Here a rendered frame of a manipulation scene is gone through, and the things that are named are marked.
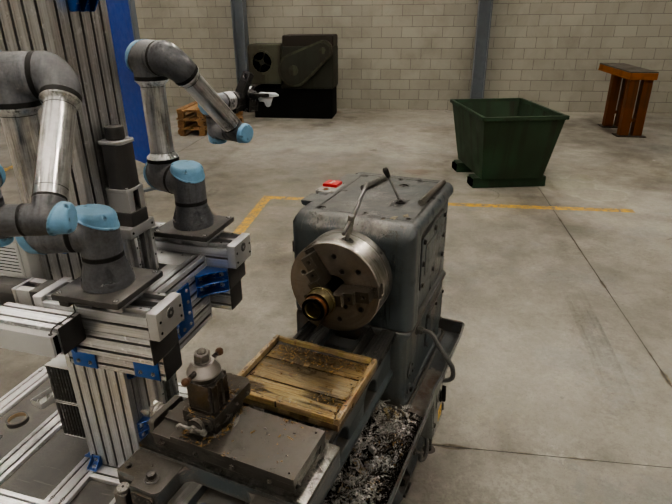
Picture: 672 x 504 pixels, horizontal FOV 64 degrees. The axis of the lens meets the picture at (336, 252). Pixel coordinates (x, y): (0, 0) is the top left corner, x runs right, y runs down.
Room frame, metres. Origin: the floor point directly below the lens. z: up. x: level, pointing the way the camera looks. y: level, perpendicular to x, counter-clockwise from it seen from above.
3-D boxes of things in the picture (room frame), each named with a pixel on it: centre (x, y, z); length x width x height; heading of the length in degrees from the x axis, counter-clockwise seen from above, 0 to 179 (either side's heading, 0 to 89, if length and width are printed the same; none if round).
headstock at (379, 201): (1.94, -0.16, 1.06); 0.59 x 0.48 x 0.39; 156
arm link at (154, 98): (1.98, 0.64, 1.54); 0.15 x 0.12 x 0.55; 52
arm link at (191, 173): (1.90, 0.54, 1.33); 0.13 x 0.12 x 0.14; 52
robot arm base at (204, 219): (1.90, 0.54, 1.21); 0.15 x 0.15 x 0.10
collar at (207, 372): (1.04, 0.31, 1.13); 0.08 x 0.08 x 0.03
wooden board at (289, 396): (1.32, 0.10, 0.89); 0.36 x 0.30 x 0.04; 66
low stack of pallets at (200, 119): (9.62, 2.17, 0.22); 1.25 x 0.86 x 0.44; 175
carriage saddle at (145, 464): (0.96, 0.26, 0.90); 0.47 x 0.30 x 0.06; 66
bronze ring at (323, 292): (1.42, 0.05, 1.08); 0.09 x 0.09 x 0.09; 66
